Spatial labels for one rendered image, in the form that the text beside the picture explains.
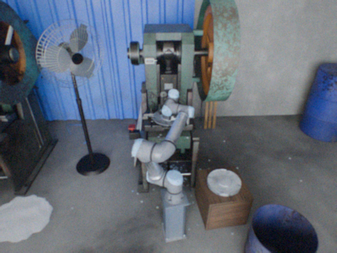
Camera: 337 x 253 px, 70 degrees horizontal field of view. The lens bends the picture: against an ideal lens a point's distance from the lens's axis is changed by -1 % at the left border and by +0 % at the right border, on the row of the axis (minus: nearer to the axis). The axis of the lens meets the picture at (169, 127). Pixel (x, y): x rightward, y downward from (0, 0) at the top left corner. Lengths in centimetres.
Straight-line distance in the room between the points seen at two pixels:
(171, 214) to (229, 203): 48
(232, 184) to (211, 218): 33
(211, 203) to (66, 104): 256
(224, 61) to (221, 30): 20
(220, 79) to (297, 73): 224
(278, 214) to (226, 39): 133
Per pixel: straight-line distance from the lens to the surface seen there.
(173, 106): 167
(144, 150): 142
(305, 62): 392
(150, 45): 195
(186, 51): 198
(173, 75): 208
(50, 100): 383
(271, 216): 211
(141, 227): 233
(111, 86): 349
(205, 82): 229
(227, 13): 186
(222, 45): 175
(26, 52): 267
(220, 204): 209
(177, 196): 185
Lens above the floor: 193
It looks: 34 degrees down
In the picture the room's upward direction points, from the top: straight up
